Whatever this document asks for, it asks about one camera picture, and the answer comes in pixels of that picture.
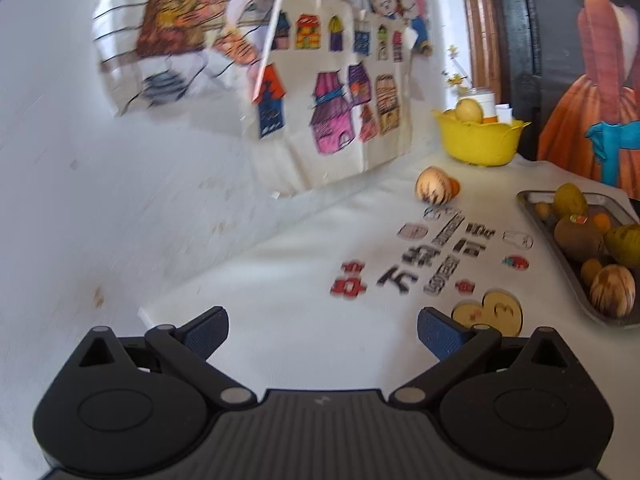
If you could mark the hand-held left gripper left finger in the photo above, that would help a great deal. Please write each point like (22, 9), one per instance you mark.
(205, 332)

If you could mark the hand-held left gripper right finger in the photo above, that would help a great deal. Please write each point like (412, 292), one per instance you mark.
(440, 332)

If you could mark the metal tray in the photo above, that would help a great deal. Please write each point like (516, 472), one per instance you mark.
(560, 265)

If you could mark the small brown round fruit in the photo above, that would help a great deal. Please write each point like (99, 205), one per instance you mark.
(591, 272)

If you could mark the brown kiwi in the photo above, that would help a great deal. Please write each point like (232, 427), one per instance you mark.
(577, 240)

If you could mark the striped pepino melon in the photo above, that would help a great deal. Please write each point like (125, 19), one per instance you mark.
(612, 292)
(431, 186)

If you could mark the large yellow-green round fruit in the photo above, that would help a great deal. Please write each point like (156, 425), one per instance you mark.
(625, 245)

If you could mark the small orange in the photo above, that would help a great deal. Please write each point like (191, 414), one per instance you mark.
(455, 187)

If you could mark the white printed tablecloth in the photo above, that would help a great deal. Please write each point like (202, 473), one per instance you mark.
(325, 240)

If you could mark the small tan round fruit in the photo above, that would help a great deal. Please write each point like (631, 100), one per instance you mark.
(543, 210)

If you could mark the yellow plastic basket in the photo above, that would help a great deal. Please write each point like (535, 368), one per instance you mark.
(480, 142)

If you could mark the house drawing poster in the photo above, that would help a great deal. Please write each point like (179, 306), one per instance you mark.
(310, 160)

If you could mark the pale yellow round fruit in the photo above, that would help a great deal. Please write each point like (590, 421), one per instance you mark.
(469, 111)

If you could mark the white cup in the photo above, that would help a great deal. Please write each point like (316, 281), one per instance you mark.
(487, 107)

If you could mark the white jar with lid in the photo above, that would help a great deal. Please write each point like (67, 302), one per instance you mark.
(481, 94)

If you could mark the yellow flower twig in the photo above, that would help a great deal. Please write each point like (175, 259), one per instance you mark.
(456, 72)

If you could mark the figure drawing poster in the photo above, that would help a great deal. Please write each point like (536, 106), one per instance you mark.
(165, 35)

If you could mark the dark framed figure painting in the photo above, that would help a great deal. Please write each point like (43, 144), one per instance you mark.
(550, 35)

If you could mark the cartoon drawing poster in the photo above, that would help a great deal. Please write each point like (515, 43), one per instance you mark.
(395, 0)

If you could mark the brown wooden frame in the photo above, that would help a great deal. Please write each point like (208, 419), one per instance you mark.
(480, 20)

